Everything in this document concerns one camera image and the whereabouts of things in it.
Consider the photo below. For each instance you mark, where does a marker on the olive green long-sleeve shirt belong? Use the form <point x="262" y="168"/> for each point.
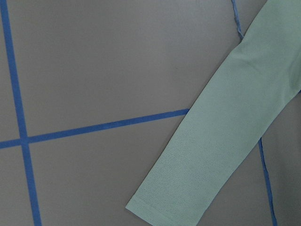
<point x="251" y="87"/>

